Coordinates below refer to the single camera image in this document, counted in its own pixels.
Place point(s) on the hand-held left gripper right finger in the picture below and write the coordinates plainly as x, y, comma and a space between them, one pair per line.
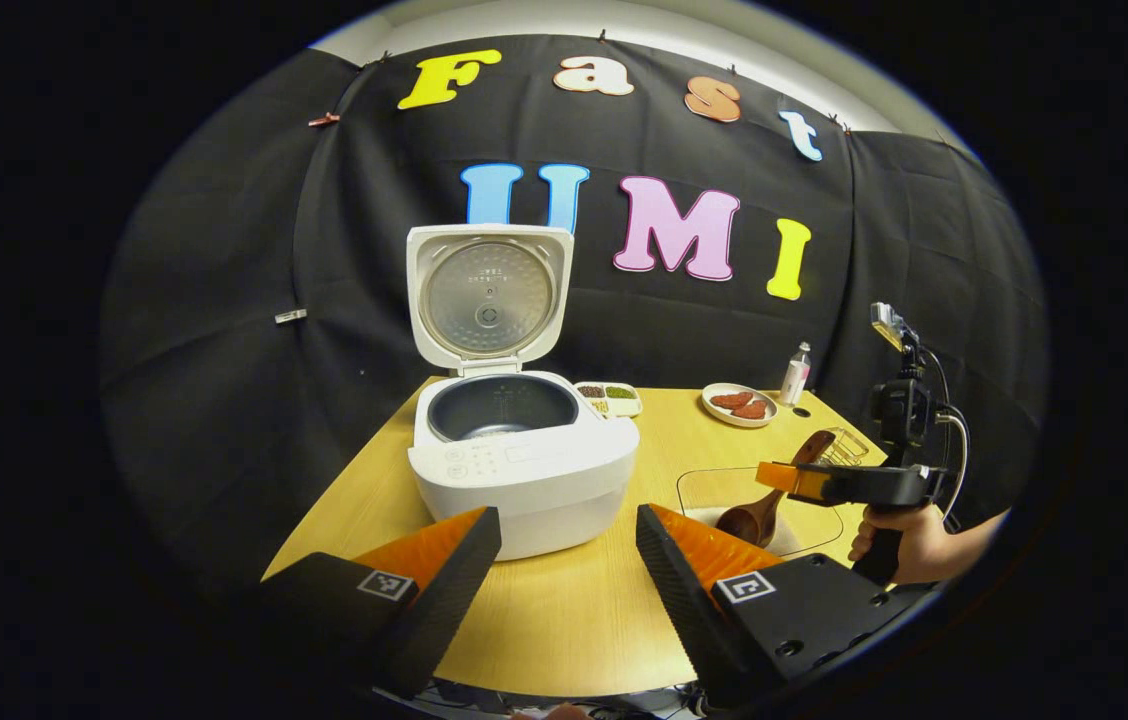
684, 600

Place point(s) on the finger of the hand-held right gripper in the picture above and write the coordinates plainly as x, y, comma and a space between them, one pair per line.
824, 483

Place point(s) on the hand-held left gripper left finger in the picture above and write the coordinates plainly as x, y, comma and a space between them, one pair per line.
449, 600

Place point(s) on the brown wooden spoon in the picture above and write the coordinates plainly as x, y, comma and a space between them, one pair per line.
749, 520

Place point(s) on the clear rice container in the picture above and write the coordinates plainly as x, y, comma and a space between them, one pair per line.
704, 490

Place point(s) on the white rice cooker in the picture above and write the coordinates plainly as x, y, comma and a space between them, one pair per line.
524, 470

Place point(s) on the red meat slice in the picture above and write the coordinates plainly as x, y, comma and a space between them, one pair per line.
751, 410
730, 400

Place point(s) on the small pink label bottle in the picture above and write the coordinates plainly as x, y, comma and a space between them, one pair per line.
795, 378

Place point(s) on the white round plate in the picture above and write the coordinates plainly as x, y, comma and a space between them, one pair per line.
714, 413

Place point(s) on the white divided condiment dish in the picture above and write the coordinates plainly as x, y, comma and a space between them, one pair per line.
609, 399

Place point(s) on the silver cloth clip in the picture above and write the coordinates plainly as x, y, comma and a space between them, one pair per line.
290, 316

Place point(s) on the black backdrop cloth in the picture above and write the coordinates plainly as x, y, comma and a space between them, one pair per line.
224, 350

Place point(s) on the copper cloth clip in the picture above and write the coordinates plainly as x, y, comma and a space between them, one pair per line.
324, 119

